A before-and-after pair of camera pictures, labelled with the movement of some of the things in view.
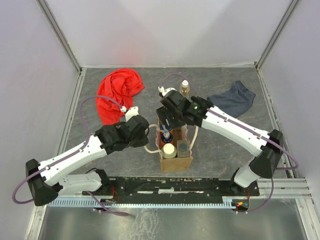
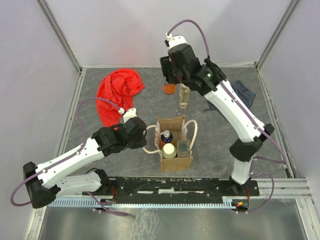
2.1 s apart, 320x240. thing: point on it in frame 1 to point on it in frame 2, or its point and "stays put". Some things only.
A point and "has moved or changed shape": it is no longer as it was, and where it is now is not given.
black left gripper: x=144 y=135 stays put
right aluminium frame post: x=292 y=6 stays put
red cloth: x=120 y=86 stays put
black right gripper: x=165 y=116 to x=165 y=69
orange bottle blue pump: x=166 y=131 has moved or changed shape
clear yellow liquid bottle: x=184 y=88 stays put
